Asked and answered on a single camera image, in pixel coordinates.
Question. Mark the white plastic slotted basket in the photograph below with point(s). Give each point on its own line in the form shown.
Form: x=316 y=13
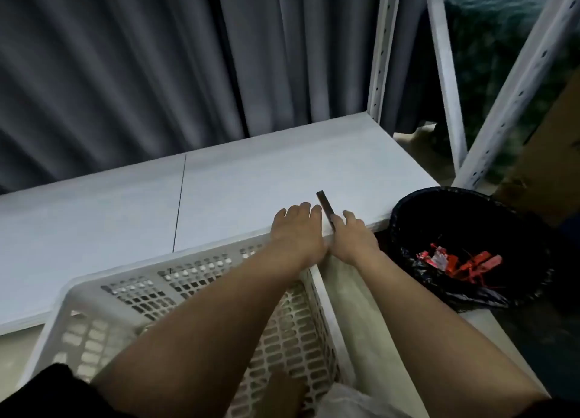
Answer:
x=113 y=295

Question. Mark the person's right hand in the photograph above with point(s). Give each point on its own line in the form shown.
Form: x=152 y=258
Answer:
x=355 y=243

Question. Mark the white metal shelf rack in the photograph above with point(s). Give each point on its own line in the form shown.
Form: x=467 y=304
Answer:
x=272 y=168

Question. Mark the red scraps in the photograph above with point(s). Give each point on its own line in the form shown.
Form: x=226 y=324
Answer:
x=471 y=266

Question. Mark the green mesh bundle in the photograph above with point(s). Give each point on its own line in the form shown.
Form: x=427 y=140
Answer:
x=489 y=59

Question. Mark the white woven sack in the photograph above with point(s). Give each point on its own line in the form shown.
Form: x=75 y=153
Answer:
x=353 y=406

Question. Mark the person's left hand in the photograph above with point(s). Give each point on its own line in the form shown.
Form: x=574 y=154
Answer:
x=299 y=236

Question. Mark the large blue-printed cardboard box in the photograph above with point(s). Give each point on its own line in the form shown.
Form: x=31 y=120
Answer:
x=548 y=159

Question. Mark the person's right forearm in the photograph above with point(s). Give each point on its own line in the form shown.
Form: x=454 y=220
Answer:
x=430 y=340

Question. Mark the person's left forearm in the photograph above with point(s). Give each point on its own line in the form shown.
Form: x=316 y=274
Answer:
x=204 y=336

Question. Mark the grey curtain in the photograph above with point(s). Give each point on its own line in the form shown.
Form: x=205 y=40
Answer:
x=113 y=68

